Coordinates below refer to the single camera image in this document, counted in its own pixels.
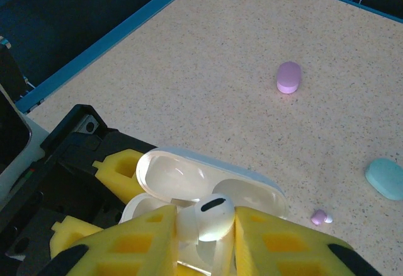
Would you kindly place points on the teal earbud charging case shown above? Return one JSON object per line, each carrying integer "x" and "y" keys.
{"x": 387, "y": 178}

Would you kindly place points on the purple earbud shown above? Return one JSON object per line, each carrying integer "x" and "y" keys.
{"x": 318, "y": 217}

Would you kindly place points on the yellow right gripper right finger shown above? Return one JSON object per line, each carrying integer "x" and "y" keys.
{"x": 283, "y": 250}

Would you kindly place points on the white earbud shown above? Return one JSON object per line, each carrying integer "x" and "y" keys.
{"x": 214, "y": 219}

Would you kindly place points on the white earbud charging case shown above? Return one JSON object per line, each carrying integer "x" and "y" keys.
{"x": 176, "y": 175}

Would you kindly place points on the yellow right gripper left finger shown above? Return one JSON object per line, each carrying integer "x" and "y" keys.
{"x": 132, "y": 250}

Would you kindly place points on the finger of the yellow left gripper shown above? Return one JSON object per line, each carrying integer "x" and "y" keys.
{"x": 69, "y": 232}
{"x": 126, "y": 175}

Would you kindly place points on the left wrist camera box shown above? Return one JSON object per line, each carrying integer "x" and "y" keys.
{"x": 12, "y": 124}

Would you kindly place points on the purple earbud charging case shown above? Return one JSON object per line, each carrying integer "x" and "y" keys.
{"x": 288, "y": 76}

